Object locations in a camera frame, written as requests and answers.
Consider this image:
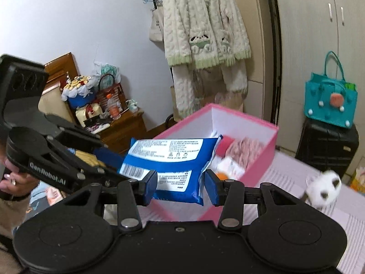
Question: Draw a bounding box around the blue wet wipes pack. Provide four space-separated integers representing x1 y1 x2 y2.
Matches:
119 135 223 205

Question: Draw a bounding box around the pink knitted soft item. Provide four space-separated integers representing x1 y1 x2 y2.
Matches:
225 137 263 169

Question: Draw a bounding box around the person's left hand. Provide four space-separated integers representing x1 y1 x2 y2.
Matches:
1 157 40 197

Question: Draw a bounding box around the wooden nightstand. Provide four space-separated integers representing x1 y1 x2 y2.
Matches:
38 53 147 154

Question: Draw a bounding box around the orange drink bottle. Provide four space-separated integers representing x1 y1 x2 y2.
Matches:
106 93 121 120

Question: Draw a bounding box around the blue flower bouquet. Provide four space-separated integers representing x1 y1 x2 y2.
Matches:
61 75 98 109

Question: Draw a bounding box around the pink striped table cloth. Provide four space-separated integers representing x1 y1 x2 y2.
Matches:
137 150 365 274

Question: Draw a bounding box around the brown woven basket bag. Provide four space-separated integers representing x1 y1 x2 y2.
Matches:
96 74 128 111

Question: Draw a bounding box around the pink storage box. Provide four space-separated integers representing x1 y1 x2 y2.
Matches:
138 104 278 223

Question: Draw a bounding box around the white brown plush cat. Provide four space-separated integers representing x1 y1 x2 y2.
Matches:
301 170 342 208

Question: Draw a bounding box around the black suitcase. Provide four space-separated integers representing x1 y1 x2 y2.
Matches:
295 118 360 177

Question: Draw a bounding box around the beige tote bag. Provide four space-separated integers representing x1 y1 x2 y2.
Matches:
149 6 164 42

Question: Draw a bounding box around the teal felt handbag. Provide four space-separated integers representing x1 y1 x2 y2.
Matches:
304 51 357 129

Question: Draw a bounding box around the cream knit cardigan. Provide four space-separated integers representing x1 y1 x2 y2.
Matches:
163 0 251 118

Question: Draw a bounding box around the white wardrobe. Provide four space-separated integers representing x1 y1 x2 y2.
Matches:
277 0 364 175

